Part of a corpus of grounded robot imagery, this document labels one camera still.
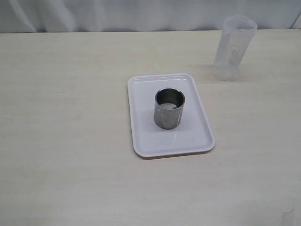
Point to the white plastic tray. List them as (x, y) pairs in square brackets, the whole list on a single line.
[(194, 133)]

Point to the white backdrop curtain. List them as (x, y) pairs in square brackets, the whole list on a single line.
[(142, 15)]

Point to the clear plastic measuring beaker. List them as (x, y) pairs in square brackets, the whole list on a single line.
[(237, 33)]

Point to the stainless steel cup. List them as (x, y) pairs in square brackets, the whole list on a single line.
[(169, 104)]

